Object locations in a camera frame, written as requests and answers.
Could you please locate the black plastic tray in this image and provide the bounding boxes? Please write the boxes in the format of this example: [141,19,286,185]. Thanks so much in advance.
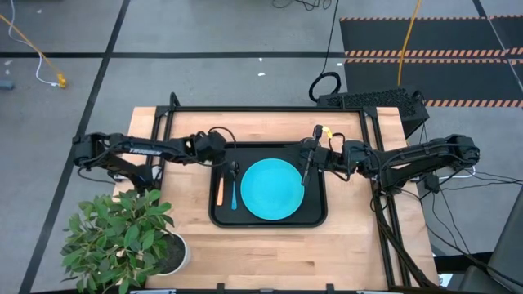
[208,141,328,229]

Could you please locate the white plant pot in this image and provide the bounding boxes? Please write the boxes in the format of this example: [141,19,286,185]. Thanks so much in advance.
[157,230,191,277]

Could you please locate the black cable bundle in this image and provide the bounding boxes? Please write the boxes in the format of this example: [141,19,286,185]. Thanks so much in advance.
[367,191,440,289]

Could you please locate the spoon with blue handle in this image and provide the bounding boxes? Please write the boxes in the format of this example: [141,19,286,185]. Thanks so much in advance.
[228,160,240,212]

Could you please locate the black hazard-striped floor mat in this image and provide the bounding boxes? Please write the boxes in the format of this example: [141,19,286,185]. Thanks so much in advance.
[339,15,523,109]

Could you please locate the turquoise round plate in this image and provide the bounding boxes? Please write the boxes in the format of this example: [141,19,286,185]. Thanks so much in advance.
[239,158,306,222]

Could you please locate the black power adapter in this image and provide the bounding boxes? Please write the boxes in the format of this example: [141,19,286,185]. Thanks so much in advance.
[423,173,441,194]

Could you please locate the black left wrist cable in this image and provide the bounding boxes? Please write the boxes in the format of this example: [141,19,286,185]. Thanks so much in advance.
[207,126,239,150]

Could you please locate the black tangled floor cables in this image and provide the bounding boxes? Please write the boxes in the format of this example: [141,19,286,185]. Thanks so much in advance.
[271,0,332,11]

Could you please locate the white adapter cable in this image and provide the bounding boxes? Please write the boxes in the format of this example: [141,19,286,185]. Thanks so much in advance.
[439,165,477,181]

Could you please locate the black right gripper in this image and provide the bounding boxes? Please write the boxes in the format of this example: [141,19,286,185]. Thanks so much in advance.
[301,124,347,188]

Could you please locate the fork with orange handle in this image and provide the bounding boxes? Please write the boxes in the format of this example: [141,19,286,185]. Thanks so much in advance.
[216,173,226,207]

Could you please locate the yellow hanging cable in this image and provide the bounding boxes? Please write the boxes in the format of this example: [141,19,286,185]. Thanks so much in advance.
[396,0,422,87]

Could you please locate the yellow cable with plug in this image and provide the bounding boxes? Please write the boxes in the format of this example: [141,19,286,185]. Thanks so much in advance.
[0,14,67,89]

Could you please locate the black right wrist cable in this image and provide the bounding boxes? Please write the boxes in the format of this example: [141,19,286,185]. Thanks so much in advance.
[328,131,347,153]

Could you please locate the black perforated computer case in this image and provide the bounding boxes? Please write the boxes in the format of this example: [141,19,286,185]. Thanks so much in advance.
[317,87,431,139]

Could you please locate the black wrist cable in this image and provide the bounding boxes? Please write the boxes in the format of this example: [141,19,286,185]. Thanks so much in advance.
[207,126,239,150]
[328,131,347,153]

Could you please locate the white floor cable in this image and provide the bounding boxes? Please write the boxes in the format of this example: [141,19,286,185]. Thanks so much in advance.
[7,0,60,87]

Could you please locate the dark grey equipment panel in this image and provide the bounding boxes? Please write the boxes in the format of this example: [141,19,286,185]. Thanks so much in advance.
[488,195,523,294]

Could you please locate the green leafy plant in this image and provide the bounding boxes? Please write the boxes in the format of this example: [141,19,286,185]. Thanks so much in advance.
[60,188,177,294]

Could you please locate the black coiled cable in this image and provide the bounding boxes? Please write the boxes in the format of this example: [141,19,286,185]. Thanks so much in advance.
[308,0,342,104]

